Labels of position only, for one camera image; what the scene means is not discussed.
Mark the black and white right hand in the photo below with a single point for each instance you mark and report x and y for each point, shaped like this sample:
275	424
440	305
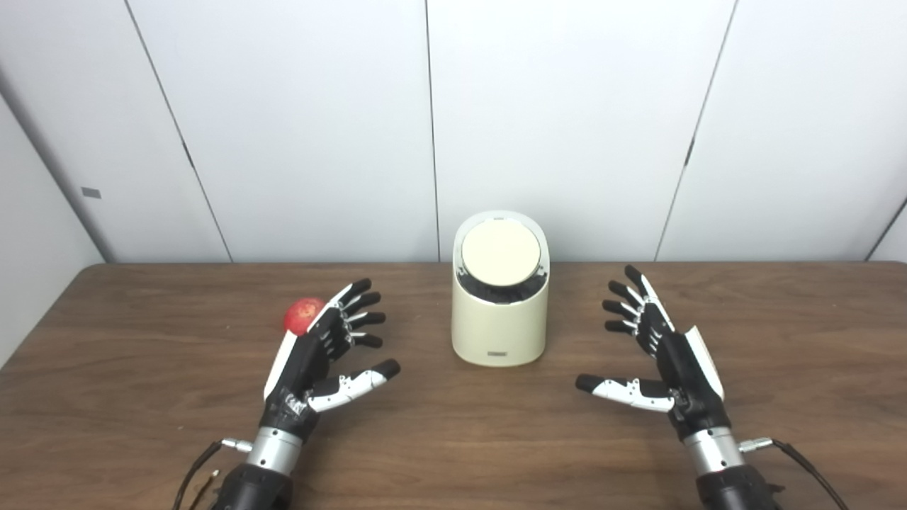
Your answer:
684	368

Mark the black and white left hand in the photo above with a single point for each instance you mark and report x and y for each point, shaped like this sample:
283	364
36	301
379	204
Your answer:
305	358

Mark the red apple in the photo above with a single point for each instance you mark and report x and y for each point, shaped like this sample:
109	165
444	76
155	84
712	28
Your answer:
301	315

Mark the round cream bin lid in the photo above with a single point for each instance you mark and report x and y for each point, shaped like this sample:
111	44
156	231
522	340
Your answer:
501	253

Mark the cream-colored bin body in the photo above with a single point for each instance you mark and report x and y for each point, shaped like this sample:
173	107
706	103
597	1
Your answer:
499	329

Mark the small grey wall tag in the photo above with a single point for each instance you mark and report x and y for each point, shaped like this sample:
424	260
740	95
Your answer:
91	193

